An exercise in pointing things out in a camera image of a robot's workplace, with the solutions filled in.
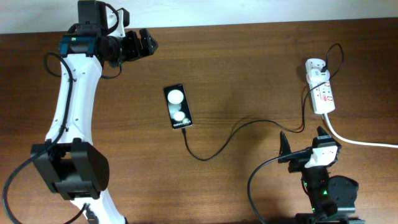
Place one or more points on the white power strip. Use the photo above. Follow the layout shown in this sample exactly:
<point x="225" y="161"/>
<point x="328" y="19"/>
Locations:
<point x="321" y="93"/>

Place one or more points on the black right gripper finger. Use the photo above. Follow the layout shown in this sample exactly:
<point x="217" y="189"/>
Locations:
<point x="284" y="151"/>
<point x="322" y="134"/>

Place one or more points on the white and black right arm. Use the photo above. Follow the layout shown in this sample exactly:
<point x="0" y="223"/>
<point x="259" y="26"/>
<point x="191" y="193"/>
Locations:
<point x="332" y="198"/>

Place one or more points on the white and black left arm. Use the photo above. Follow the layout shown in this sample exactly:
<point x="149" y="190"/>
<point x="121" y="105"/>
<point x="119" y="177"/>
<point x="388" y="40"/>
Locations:
<point x="67" y="161"/>

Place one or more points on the black Galaxy smartphone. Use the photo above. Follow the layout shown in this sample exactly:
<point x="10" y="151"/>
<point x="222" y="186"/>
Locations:
<point x="178" y="107"/>

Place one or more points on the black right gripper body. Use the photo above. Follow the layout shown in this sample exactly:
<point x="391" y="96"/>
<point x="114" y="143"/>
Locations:
<point x="313" y="175"/>

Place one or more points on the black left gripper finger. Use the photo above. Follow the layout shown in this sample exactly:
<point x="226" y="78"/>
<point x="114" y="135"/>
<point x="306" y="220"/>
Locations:
<point x="149" y="44"/>
<point x="130" y="46"/>

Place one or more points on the white USB charger adapter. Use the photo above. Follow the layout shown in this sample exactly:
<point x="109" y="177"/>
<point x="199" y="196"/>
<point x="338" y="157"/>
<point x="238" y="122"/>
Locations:
<point x="315" y="76"/>

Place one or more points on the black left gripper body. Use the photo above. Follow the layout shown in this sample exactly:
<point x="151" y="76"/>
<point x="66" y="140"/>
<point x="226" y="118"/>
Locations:
<point x="117" y="50"/>

